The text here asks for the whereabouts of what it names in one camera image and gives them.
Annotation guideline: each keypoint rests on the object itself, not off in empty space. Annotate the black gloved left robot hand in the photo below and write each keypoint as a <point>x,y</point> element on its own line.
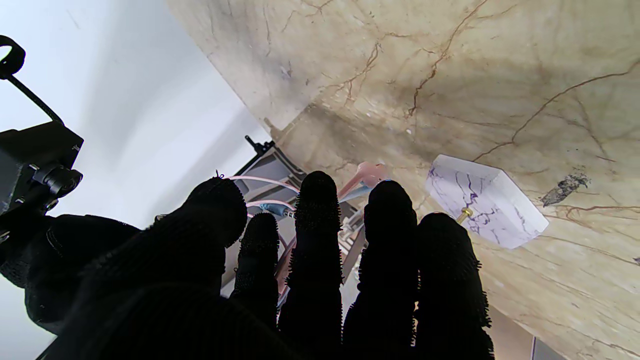
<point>310,300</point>

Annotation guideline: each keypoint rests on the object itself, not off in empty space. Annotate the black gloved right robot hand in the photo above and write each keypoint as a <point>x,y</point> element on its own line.
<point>55,260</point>

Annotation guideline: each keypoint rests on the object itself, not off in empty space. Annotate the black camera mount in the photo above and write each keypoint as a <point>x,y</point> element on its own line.
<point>35,165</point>

